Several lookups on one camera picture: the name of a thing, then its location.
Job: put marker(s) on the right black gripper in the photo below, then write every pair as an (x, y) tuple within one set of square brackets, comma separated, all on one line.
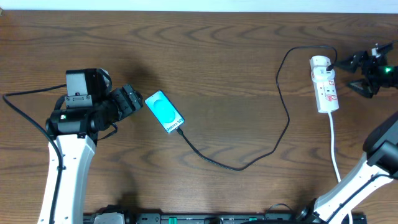
[(371, 62)]

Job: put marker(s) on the smartphone with teal screen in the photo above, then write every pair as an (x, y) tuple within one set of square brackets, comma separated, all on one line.
[(165, 112)]

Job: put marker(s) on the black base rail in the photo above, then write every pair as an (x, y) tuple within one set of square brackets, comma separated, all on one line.
[(115, 214)]

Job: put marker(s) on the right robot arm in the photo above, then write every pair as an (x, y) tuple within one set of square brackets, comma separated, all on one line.
[(376, 167)]

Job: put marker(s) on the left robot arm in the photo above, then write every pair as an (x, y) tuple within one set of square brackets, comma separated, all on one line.
[(90, 106)]

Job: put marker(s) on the white power strip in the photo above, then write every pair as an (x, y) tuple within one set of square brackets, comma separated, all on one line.
[(325, 90)]

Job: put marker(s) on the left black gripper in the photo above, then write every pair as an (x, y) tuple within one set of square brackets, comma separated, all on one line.
[(131, 101)]

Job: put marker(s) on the white charger plug adapter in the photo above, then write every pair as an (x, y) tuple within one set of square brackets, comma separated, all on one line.
[(320, 68)]

